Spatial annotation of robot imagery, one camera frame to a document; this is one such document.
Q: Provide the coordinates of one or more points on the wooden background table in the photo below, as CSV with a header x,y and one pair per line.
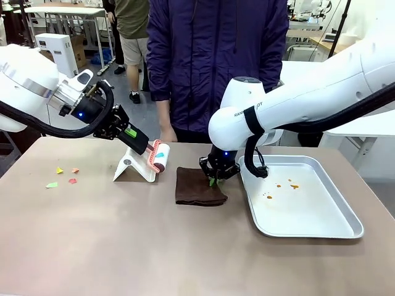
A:
x,y
324,43

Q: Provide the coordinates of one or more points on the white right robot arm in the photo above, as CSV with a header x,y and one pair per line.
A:
x,y
308,98

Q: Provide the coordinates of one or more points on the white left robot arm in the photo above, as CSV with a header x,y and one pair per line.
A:
x,y
24,77

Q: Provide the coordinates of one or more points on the pink white lint roller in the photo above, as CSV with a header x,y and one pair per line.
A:
x,y
161,155

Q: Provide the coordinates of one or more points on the person in black clothes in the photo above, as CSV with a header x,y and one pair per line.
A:
x,y
111,34

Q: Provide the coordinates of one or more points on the white background table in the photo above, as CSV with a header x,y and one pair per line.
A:
x,y
61,11

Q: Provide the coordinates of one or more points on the person in purple jacket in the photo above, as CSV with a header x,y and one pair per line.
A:
x,y
216,61

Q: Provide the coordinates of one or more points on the person in olive shirt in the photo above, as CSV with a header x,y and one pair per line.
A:
x,y
131,24

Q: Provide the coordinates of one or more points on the person's right hand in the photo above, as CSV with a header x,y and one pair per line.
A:
x,y
168,132

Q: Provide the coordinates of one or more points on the blue plastic bag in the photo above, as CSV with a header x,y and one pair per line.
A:
x,y
102,57

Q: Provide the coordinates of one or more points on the large orange sauce stain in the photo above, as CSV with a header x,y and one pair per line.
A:
x,y
294,186

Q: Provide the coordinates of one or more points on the white side table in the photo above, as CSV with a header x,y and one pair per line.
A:
x,y
361,128

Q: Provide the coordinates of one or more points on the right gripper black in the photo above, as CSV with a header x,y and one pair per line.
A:
x,y
222,158

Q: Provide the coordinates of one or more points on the white machine box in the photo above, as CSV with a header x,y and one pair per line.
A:
x,y
57,49

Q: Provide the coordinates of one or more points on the black tripod pole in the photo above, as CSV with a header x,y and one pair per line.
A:
x,y
339,27

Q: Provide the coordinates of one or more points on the green paper scrap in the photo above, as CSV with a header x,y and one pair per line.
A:
x,y
52,185

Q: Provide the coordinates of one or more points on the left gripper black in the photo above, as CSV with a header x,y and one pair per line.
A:
x,y
89,109

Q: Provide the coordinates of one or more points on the white folded roller stand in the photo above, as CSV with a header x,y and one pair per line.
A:
x,y
132,169

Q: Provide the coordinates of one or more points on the white paper roll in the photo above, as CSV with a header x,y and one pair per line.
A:
x,y
347,38

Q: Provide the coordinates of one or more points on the dark brown cloth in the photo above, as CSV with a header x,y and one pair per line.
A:
x,y
197,189

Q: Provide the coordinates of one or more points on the silver metal tray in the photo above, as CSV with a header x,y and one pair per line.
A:
x,y
308,212

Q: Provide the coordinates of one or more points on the dark metal frame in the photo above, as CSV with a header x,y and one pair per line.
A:
x,y
9,148

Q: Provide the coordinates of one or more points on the brown cardboard box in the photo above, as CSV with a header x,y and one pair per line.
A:
x,y
79,52

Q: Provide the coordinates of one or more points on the yellow paper scrap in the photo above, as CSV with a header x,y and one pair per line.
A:
x,y
59,170

